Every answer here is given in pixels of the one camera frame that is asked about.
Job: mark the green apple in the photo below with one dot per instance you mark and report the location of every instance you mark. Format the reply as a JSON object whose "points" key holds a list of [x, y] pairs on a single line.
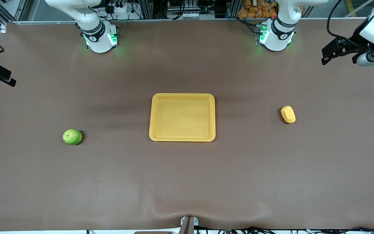
{"points": [[72, 136]]}

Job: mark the yellow plastic tray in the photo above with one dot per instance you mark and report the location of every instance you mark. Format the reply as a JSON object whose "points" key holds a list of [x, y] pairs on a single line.
{"points": [[182, 118]]}

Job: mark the orange snack packet pile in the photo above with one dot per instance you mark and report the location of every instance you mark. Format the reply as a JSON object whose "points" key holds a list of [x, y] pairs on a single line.
{"points": [[256, 9]]}

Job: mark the brown table mat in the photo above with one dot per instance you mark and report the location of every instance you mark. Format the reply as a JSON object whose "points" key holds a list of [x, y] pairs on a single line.
{"points": [[76, 182]]}

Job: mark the white power strip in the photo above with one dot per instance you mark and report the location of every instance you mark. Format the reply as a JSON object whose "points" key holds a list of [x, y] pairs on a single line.
{"points": [[122, 9]]}

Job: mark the white socket bar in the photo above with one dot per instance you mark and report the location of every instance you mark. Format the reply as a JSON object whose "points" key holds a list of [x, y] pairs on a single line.
{"points": [[198, 15]]}

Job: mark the metal camera mount clamp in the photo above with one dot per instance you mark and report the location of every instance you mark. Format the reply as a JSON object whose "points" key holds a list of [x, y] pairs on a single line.
{"points": [[188, 225]]}

